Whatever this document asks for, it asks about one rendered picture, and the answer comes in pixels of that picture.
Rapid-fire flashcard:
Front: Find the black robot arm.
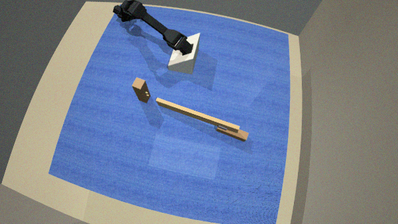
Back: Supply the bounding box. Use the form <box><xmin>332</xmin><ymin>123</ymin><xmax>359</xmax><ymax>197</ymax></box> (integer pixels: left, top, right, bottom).
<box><xmin>113</xmin><ymin>0</ymin><xmax>193</xmax><ymax>55</ymax></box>

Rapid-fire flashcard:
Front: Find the long tan wooden bar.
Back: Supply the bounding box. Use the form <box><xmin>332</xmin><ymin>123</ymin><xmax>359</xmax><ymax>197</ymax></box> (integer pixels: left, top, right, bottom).
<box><xmin>155</xmin><ymin>97</ymin><xmax>240</xmax><ymax>133</ymax></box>

